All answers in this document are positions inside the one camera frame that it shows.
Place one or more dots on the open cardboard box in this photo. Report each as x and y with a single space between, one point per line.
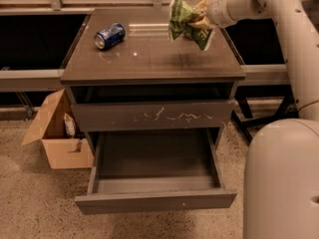
48 126

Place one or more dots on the black folding table stand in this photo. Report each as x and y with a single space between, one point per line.
286 110

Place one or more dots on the snack bag in box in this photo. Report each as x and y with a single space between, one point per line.
70 126

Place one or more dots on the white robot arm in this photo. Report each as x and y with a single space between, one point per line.
281 180

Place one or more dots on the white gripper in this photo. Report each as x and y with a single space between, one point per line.
220 11

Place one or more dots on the blue soda can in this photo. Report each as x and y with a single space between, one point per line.
107 38

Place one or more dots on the green jalapeno chip bag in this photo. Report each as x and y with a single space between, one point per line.
180 14

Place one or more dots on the open grey middle drawer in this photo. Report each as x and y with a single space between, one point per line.
155 170

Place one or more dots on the grey drawer cabinet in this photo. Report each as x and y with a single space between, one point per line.
147 66

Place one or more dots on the metal window railing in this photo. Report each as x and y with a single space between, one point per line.
48 80

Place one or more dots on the closed grey top drawer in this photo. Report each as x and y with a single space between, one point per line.
152 115

